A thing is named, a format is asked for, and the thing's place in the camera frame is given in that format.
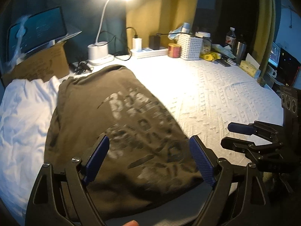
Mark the brown t-shirt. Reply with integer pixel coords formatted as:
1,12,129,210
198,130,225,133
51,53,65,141
44,65,203,220

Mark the person's hand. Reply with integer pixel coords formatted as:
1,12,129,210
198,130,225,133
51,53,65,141
122,220,139,226

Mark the yellow tissue box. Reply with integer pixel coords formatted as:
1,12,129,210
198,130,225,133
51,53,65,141
239,54,261,79

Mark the white mug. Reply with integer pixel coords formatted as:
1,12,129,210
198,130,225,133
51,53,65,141
266,65,277,78

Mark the black smartphone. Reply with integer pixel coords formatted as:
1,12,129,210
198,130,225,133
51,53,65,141
216,59,231,67

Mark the computer monitor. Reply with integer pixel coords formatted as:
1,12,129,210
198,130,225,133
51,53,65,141
268,42,300,86

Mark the yellow snack bag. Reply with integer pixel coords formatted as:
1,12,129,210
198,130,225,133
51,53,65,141
200,52,221,62

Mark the crumpled tissue pack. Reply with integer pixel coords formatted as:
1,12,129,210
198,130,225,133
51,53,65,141
211,44,236,59

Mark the stainless steel tumbler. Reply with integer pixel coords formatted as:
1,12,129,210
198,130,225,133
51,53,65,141
233,41,247,65

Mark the clear jar white lid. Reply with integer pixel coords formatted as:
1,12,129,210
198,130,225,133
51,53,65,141
195,32,212,55

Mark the white folded cloth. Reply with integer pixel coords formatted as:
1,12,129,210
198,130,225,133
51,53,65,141
1,76,61,225

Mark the plastic water bottle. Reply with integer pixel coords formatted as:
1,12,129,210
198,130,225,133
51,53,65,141
225,27,236,50

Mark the white woven plastic basket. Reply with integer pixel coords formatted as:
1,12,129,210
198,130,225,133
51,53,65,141
177,34,203,60

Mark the red round tin can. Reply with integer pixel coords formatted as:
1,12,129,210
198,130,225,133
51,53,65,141
167,43,182,58

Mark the brown cardboard box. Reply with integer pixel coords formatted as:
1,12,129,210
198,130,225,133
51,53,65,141
2,42,69,86

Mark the white power strip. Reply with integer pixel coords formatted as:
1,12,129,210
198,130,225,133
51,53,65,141
131,47,168,59

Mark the black power adapter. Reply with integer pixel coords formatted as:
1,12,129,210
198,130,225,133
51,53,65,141
149,35,161,50

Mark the white charger plug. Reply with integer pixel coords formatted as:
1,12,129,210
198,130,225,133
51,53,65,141
132,37,142,52

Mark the yellow curtain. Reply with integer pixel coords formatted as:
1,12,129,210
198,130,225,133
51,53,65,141
127,0,275,73

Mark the dark teal curtain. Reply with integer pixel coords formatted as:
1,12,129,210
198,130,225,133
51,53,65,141
0,0,129,64

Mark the black bundled cable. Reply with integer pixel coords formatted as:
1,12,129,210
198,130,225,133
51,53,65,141
73,60,93,74

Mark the black charger cable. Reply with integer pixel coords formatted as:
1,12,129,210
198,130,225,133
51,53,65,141
97,27,203,62

